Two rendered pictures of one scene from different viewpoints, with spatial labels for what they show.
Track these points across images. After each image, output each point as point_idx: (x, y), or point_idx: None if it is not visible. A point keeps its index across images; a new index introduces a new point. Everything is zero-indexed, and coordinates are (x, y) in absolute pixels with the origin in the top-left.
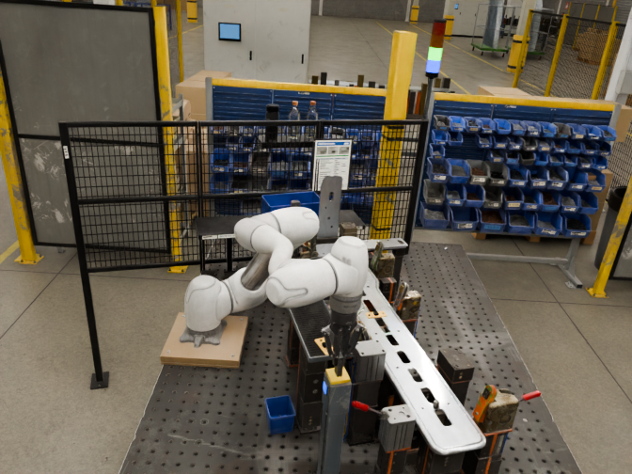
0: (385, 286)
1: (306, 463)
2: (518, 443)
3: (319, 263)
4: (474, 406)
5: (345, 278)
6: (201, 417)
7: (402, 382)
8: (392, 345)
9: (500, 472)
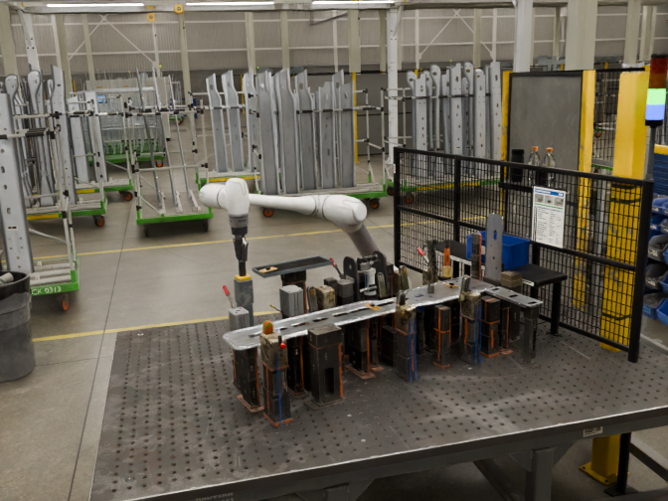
0: (435, 310)
1: (260, 359)
2: (327, 436)
3: (219, 186)
4: (364, 415)
5: (221, 197)
6: None
7: (288, 321)
8: (359, 331)
9: (286, 427)
